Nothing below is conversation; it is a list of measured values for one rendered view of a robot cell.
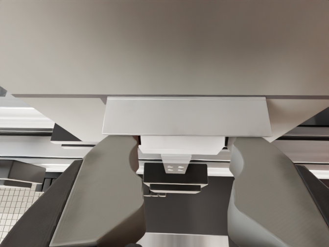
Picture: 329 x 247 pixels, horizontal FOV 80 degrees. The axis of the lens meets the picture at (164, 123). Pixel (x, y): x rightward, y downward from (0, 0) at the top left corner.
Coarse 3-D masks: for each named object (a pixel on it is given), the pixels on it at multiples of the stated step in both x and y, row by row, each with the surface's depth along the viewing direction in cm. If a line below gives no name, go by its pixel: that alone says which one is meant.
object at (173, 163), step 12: (168, 156) 23; (180, 156) 23; (144, 168) 37; (156, 168) 37; (168, 168) 31; (180, 168) 30; (192, 168) 37; (204, 168) 37; (144, 180) 36; (156, 180) 36; (168, 180) 36; (180, 180) 36; (192, 180) 36; (204, 180) 36; (156, 192) 44; (168, 192) 42; (180, 192) 40; (192, 192) 38
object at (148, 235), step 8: (144, 240) 18; (152, 240) 18; (160, 240) 18; (168, 240) 18; (176, 240) 18; (184, 240) 18; (192, 240) 18; (200, 240) 18; (208, 240) 18; (216, 240) 18; (224, 240) 18
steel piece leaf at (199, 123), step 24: (120, 120) 10; (144, 120) 10; (168, 120) 10; (192, 120) 10; (216, 120) 10; (240, 120) 10; (264, 120) 10; (144, 144) 19; (168, 144) 19; (192, 144) 19; (216, 144) 18
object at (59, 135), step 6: (54, 126) 21; (60, 126) 21; (54, 132) 20; (60, 132) 20; (66, 132) 20; (54, 138) 20; (60, 138) 20; (66, 138) 20; (72, 138) 20; (78, 138) 20; (66, 144) 22; (72, 144) 22; (78, 144) 22; (84, 144) 21; (90, 144) 21; (222, 150) 22; (228, 150) 21
